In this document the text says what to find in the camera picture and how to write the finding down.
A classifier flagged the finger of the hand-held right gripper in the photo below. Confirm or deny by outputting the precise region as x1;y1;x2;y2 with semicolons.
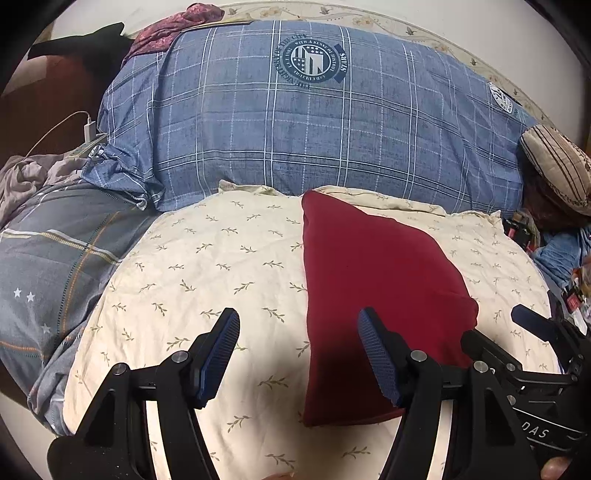
511;303;562;345
461;329;525;377

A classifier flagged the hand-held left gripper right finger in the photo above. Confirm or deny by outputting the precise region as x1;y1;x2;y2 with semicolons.
358;307;542;480

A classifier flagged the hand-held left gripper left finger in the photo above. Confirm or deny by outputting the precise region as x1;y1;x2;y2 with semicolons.
48;307;242;480

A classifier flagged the dark red garment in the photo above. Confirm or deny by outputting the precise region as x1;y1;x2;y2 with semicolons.
301;191;479;428

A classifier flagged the person's right hand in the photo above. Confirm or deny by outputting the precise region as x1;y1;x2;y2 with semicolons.
540;457;575;480

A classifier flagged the red packet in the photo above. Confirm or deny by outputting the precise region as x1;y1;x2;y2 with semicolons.
566;272;591;321

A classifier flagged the blue denim cloth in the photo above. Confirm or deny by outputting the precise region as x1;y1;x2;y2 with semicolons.
534;230;589;283

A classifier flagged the cream leaf-print pillow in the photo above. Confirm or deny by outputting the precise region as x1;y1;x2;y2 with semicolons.
62;180;561;480

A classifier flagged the brown striped cushion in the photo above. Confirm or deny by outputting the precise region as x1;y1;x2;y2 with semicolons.
521;124;591;212

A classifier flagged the grey plaid blanket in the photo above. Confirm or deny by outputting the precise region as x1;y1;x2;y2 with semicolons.
0;182;158;430

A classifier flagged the blue plaid pillow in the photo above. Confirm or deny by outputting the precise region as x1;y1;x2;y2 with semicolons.
81;21;540;219

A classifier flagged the brown wooden furniture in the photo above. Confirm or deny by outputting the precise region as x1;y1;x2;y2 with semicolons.
0;54;109;160

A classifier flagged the maroon patterned cloth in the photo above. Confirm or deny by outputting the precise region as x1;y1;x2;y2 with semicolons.
124;2;226;60

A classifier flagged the black cloth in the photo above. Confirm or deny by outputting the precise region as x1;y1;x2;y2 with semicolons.
28;22;136;70

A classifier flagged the white charger cable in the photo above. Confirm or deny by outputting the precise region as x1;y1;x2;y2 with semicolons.
25;110;92;158

